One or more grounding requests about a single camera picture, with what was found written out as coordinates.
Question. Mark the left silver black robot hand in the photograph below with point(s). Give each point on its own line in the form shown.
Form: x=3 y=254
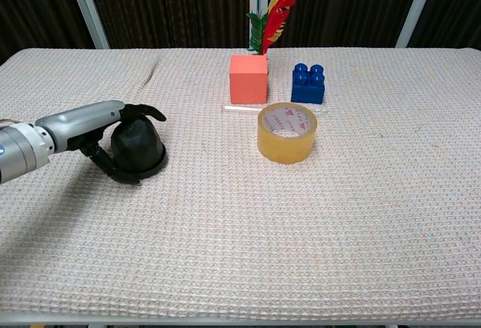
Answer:
x=82 y=121

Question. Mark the black dice cup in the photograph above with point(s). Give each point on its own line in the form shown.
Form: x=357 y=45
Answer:
x=139 y=143

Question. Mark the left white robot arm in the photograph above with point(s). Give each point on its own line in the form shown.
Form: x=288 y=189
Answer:
x=19 y=147

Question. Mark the dark brown curtain panel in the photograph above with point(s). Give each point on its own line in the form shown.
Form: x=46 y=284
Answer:
x=458 y=4
x=173 y=4
x=345 y=4
x=34 y=8

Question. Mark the clear plastic tube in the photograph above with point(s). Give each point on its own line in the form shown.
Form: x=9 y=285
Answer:
x=240 y=108

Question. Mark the orange foam cube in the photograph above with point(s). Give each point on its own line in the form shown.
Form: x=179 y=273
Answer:
x=248 y=83

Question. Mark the yellowish packing tape roll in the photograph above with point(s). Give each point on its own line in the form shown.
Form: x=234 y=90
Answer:
x=285 y=151

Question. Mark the beige waffle tablecloth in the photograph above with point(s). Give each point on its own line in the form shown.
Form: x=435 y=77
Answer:
x=263 y=230

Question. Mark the red yellow green feather shuttlecock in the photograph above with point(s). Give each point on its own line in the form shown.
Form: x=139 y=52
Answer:
x=276 y=16

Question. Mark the blue building brick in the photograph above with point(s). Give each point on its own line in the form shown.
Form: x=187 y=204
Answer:
x=306 y=91

